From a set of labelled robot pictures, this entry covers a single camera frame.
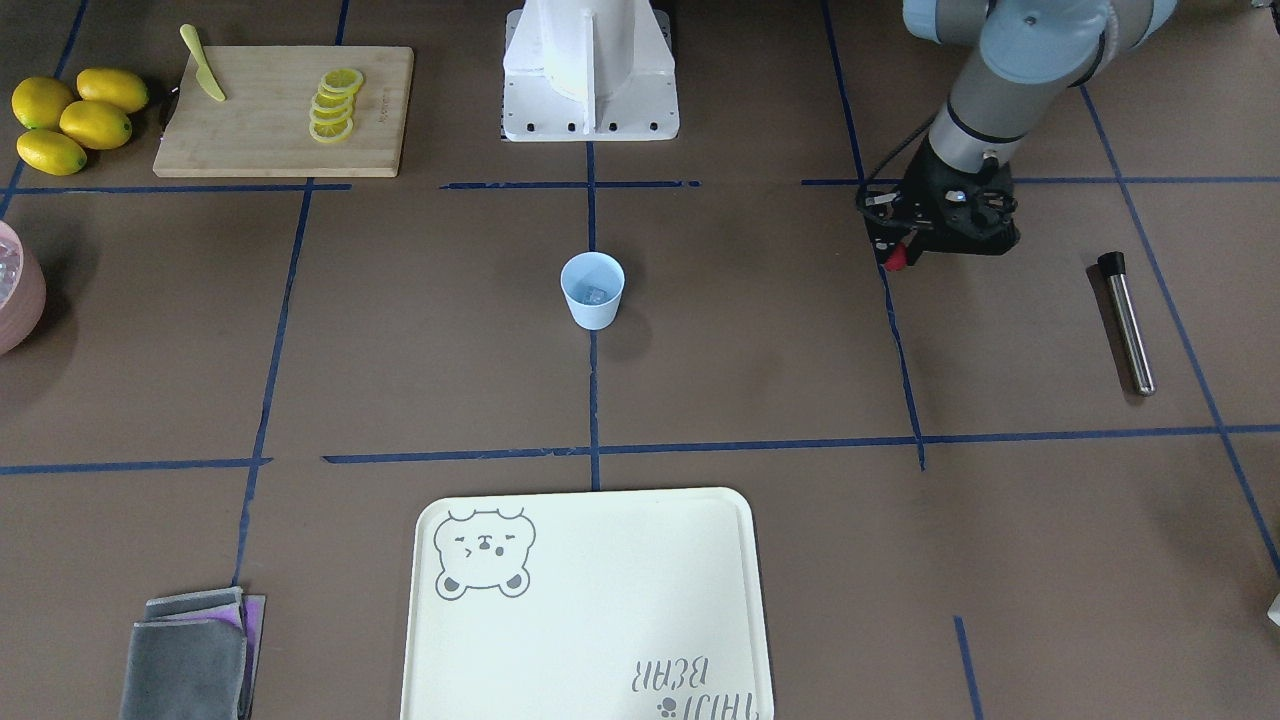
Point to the pink bowl of ice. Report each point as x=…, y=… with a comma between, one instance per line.
x=24, y=290

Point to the grey folded cloth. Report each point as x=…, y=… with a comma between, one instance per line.
x=195, y=655

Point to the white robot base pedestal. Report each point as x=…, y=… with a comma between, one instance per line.
x=589, y=71

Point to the yellow lemon top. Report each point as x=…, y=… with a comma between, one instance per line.
x=38, y=102
x=114, y=86

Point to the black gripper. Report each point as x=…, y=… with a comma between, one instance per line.
x=921, y=192

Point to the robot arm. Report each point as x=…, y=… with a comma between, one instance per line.
x=1023, y=54

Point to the yellow lemon middle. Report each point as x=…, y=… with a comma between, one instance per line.
x=96, y=125

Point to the red strawberry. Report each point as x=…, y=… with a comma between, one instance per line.
x=897, y=260

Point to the cream bear serving tray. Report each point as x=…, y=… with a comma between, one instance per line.
x=638, y=604

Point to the yellow lemon bottom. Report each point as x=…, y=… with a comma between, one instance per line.
x=51, y=152

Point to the yellow plastic knife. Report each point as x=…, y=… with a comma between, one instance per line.
x=204, y=76

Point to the light blue plastic cup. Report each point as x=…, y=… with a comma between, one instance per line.
x=592, y=268

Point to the yellow lemon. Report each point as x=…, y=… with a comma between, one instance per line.
x=114, y=86
x=96, y=125
x=51, y=152
x=38, y=102

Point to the wooden cutting board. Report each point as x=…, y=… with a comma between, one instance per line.
x=261, y=130

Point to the clear ice cube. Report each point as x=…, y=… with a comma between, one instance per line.
x=596, y=296

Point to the steel muddler with black cap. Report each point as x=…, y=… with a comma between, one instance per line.
x=1112, y=267

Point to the lemon slices row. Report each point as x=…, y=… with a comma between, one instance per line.
x=331, y=117

